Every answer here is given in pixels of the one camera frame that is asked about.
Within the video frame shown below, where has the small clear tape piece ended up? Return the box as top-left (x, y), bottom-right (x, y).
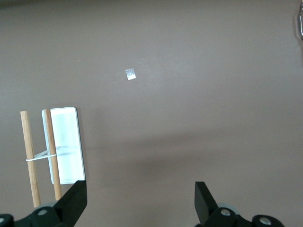
top-left (125, 68), bottom-right (137, 81)

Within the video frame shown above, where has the white rack base tray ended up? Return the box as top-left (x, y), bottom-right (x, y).
top-left (41, 106), bottom-right (86, 185)

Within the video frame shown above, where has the metal cutting board handle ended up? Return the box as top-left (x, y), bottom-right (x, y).
top-left (296, 4), bottom-right (303, 41)

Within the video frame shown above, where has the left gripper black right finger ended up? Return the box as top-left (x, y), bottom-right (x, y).
top-left (194, 181), bottom-right (285, 227)

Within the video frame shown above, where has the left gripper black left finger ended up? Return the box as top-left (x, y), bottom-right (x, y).
top-left (0, 180), bottom-right (88, 227)

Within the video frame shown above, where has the white rack wire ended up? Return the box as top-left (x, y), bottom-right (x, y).
top-left (26, 148), bottom-right (57, 162)

